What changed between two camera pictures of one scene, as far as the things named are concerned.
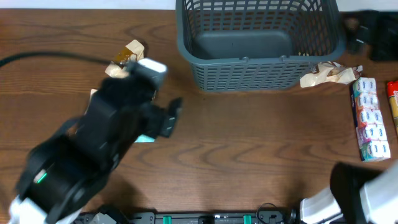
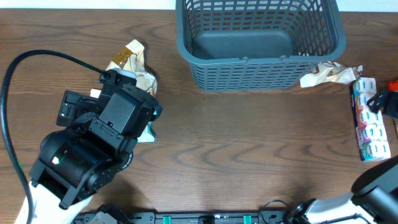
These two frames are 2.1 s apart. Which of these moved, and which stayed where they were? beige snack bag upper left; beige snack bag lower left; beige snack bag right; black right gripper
Moved: black right gripper
Stayed: beige snack bag right; beige snack bag lower left; beige snack bag upper left
